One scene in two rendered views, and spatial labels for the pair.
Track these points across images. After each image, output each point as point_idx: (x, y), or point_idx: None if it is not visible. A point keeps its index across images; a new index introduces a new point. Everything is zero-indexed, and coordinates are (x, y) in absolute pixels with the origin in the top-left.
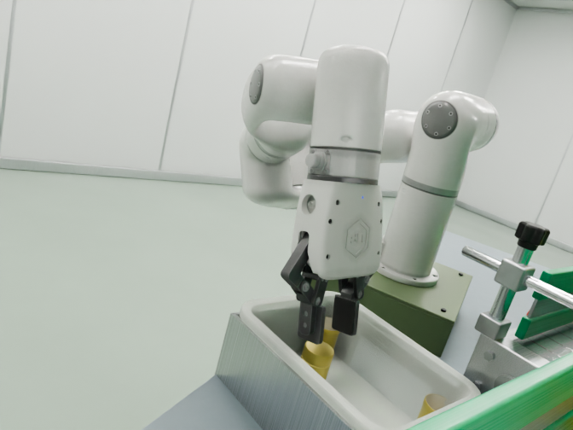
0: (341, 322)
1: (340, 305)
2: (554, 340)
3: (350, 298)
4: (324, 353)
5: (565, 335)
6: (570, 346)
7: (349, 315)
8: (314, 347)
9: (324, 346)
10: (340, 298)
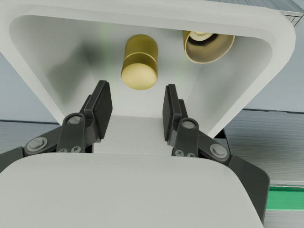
0: (164, 105)
1: (167, 117)
2: (273, 188)
3: (168, 139)
4: (135, 86)
5: (295, 189)
6: (270, 190)
7: (164, 122)
8: (131, 76)
9: (146, 79)
10: (168, 123)
